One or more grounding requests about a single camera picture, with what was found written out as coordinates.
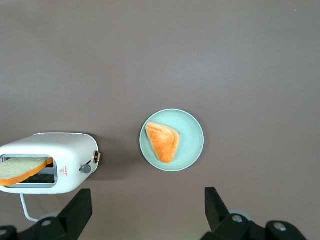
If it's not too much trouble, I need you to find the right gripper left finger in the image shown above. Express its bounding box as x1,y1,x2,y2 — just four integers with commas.
0,188,94,240

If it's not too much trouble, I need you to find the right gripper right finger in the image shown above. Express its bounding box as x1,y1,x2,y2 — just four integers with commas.
199,186,308,240

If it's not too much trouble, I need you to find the white two-slot toaster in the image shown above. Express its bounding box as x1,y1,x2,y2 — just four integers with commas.
0,132,103,195

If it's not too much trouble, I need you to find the brass toaster knob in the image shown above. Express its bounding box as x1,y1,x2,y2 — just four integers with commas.
92,150,103,164

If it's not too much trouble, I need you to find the toast slice with orange crust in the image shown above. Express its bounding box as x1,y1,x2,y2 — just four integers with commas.
0,156,55,187

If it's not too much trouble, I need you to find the light green round plate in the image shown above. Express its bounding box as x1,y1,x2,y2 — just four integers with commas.
139,108,205,173

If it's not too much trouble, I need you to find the orange triangular pastry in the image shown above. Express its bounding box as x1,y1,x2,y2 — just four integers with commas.
145,121,181,164

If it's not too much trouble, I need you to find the brown table mat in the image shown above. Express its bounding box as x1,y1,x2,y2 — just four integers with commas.
0,0,320,240

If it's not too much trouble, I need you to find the white toaster power cable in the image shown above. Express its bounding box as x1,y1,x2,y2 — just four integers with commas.
19,193,41,223

